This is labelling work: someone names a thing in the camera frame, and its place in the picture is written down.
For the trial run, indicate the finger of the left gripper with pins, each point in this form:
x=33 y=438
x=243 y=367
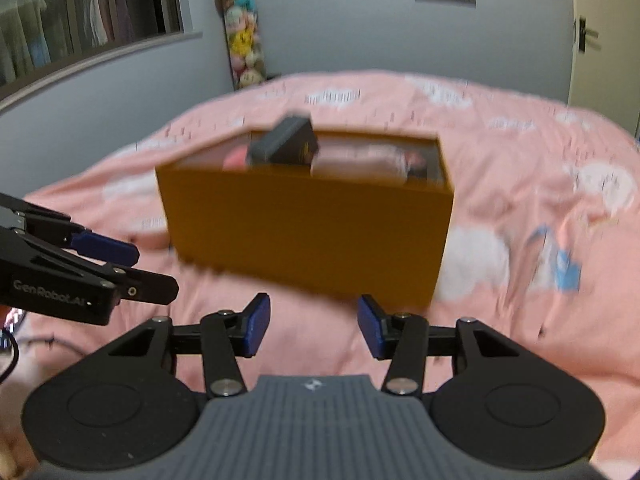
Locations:
x=59 y=230
x=135 y=284

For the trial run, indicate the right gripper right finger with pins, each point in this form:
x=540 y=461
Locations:
x=401 y=339

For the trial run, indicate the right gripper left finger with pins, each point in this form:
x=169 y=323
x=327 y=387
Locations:
x=227 y=336

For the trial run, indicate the orange cardboard box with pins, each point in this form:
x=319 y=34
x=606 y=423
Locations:
x=338 y=237

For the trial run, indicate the pink flat pouch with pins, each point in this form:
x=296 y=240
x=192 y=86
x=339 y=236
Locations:
x=369 y=162

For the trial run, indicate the dark grey small box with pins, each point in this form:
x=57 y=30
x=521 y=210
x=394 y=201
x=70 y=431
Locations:
x=291 y=142

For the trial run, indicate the hanging plush toy stack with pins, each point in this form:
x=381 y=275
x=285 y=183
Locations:
x=244 y=45

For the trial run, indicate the window with frame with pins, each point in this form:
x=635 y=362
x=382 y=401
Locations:
x=45 y=41

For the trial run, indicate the door with handle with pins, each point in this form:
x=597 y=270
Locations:
x=605 y=70

